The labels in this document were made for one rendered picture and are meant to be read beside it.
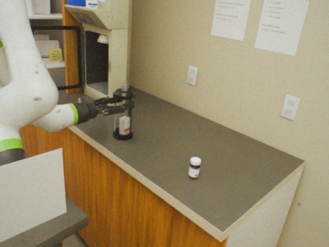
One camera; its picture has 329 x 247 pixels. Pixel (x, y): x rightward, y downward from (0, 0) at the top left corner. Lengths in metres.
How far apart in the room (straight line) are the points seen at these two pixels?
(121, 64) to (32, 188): 1.03
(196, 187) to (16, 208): 0.62
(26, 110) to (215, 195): 0.71
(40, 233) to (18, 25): 0.65
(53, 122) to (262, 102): 1.03
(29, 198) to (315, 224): 1.34
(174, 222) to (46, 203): 0.49
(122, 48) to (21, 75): 0.89
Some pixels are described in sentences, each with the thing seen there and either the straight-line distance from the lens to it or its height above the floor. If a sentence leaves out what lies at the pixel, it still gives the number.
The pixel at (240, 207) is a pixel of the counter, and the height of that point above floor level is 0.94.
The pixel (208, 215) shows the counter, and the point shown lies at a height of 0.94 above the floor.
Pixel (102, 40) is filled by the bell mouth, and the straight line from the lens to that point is 1.76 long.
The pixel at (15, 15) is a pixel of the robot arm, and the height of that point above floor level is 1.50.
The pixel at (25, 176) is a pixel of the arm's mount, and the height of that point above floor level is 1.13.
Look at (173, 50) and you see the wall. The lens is 1.89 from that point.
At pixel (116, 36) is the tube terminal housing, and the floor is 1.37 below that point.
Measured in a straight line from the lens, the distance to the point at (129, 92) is 1.31.
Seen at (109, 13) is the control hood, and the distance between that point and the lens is 1.63.
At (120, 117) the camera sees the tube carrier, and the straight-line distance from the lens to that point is 1.34.
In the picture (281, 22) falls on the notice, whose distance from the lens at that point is 1.49.
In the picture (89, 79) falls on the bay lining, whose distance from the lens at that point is 1.96.
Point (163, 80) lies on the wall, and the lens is 1.98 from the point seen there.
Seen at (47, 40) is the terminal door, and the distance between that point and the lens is 1.84.
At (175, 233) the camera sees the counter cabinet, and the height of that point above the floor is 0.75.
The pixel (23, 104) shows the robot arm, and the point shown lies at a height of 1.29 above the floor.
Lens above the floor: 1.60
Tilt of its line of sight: 24 degrees down
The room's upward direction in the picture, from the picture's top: 5 degrees clockwise
